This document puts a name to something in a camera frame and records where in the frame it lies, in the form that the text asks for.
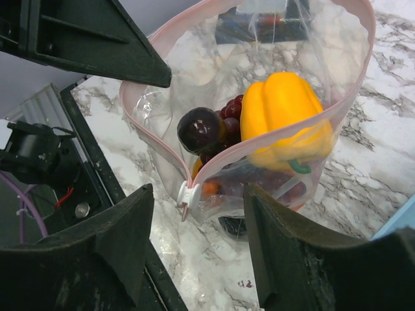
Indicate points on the black foam pad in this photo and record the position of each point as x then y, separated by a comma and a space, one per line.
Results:
296, 21

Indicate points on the clear pink zip top bag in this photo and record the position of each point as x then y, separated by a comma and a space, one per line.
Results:
333, 60

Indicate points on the white small router box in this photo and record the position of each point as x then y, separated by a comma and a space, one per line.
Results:
262, 7

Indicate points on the light blue plastic basket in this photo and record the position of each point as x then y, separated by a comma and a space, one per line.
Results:
404, 217

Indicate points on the orange toy pumpkin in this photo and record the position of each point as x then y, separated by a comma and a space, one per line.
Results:
211, 188

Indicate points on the dark red toy grapes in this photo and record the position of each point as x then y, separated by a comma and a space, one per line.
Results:
233, 176

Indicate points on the yellow toy bell pepper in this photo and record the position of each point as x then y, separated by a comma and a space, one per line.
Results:
285, 99

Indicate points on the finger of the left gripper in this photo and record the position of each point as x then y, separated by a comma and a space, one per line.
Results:
89, 37

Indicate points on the blue red screwdriver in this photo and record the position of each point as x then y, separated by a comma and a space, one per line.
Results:
261, 24

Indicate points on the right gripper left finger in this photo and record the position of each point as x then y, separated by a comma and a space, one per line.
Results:
97, 264

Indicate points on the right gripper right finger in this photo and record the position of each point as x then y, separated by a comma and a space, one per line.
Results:
301, 265

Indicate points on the green orange toy mango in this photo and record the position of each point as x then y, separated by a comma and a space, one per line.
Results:
196, 167

